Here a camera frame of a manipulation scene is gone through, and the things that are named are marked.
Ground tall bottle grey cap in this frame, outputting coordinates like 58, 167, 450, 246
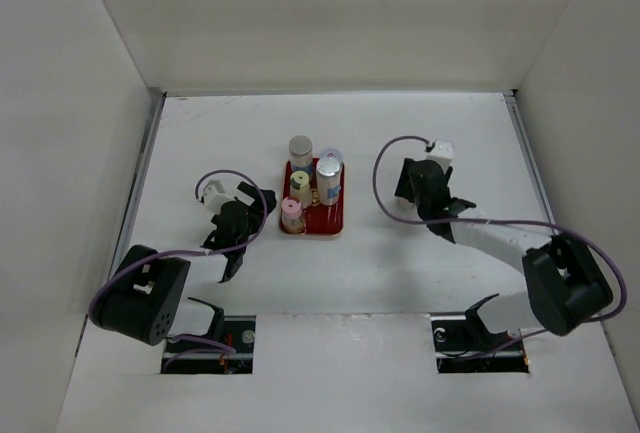
289, 135, 314, 181

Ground tall bottle silver cap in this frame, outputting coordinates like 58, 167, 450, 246
316, 157, 342, 206

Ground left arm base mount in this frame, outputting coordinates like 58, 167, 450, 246
160, 297, 257, 375

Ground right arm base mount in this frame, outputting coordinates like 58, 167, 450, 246
431, 315, 529, 374

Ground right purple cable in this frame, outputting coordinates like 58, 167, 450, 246
372, 135, 630, 359

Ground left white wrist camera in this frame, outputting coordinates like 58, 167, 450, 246
200, 180, 235, 214

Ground red lacquer tray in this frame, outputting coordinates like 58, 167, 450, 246
279, 168, 345, 237

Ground yellow cap spice bottle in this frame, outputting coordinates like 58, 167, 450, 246
289, 170, 313, 209

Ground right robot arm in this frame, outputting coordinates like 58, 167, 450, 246
395, 158, 613, 349

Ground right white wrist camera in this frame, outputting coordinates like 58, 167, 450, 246
425, 139, 454, 172

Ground pink cap spice bottle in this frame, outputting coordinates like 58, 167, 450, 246
281, 196, 305, 234

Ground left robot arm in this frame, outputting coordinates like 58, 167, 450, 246
88, 180, 277, 346

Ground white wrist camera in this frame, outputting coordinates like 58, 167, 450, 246
425, 139, 454, 172
200, 180, 235, 214

